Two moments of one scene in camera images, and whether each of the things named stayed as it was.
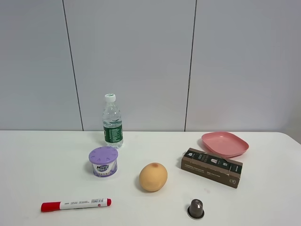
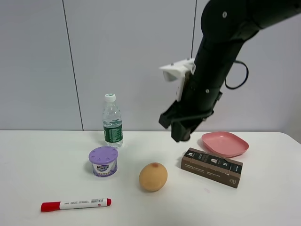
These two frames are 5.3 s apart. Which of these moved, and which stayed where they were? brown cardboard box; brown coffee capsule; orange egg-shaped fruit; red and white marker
Moved: brown coffee capsule
Stayed: red and white marker; orange egg-shaped fruit; brown cardboard box
